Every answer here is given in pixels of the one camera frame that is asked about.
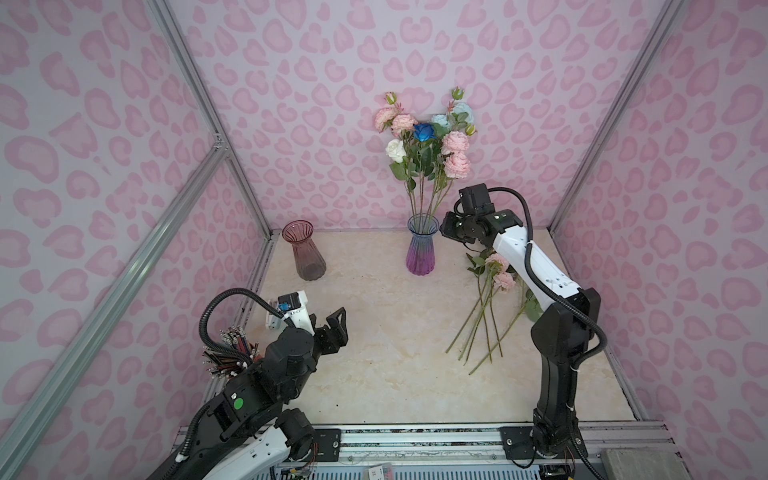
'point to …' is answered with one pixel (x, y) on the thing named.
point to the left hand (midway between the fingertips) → (334, 309)
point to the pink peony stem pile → (499, 305)
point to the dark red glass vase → (309, 260)
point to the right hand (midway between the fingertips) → (445, 224)
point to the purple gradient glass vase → (420, 253)
